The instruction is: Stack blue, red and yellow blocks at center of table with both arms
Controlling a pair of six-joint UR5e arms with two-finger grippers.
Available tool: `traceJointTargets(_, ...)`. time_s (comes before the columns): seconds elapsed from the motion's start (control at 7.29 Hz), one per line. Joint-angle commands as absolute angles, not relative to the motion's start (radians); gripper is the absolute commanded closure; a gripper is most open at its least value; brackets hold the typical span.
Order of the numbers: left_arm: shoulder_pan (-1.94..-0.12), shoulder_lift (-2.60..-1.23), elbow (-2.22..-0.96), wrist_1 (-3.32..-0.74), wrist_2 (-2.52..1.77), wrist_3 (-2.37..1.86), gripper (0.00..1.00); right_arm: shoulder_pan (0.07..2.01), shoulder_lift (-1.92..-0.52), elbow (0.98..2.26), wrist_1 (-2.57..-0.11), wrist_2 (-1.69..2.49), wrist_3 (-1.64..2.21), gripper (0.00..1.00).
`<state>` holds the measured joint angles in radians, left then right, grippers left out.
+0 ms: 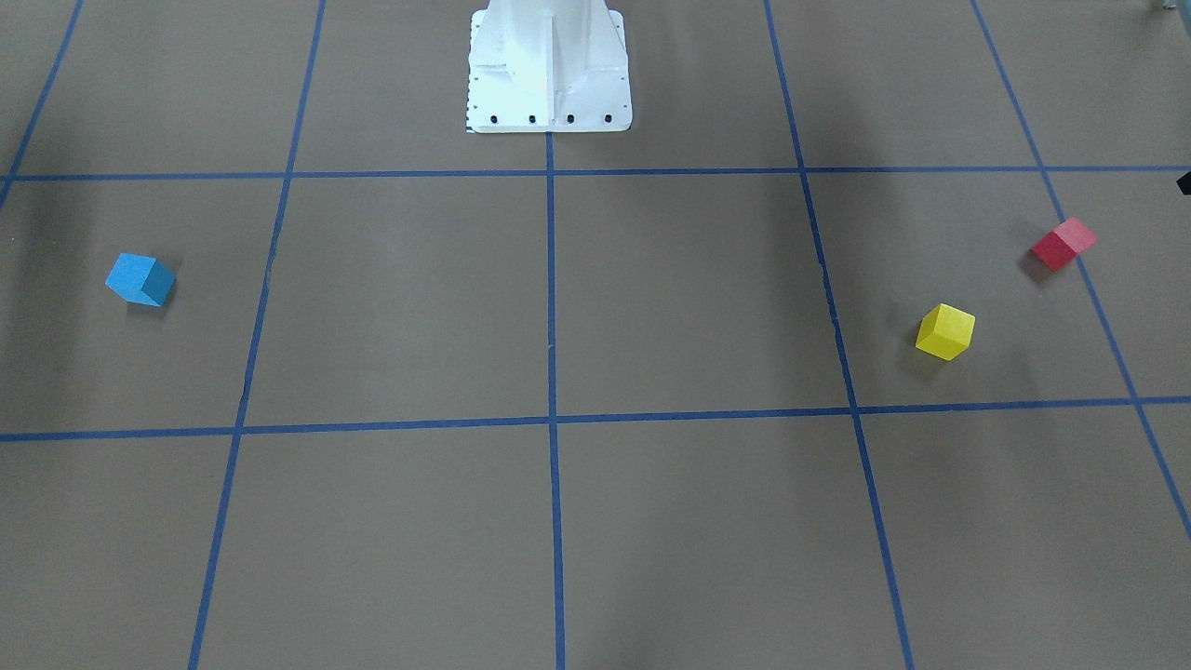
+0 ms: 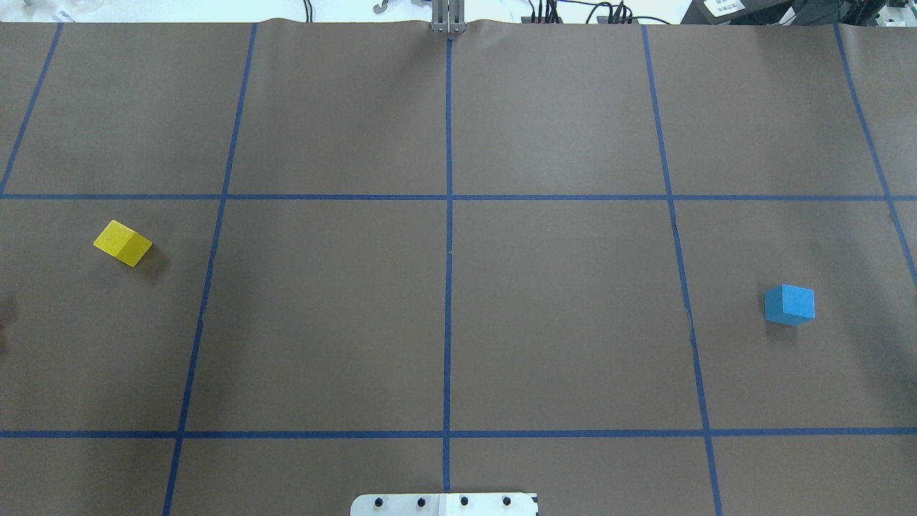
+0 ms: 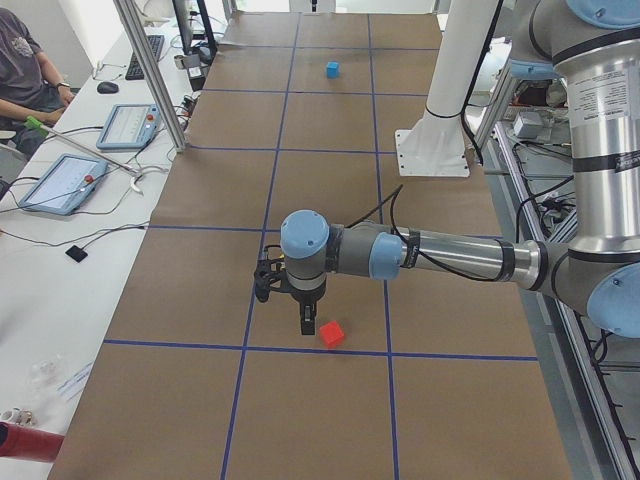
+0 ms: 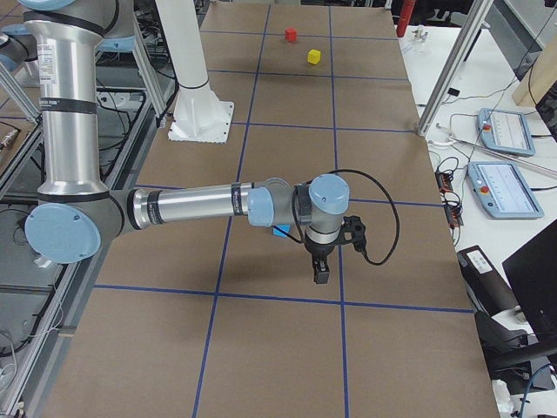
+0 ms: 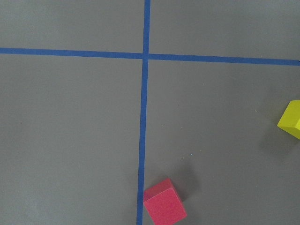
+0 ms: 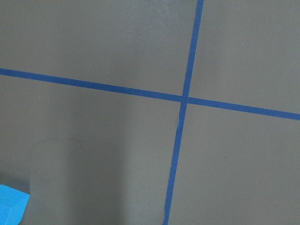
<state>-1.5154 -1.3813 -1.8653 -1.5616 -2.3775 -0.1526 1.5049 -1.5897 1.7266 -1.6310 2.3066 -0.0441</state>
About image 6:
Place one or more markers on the blue cube block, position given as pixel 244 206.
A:
pixel 12 205

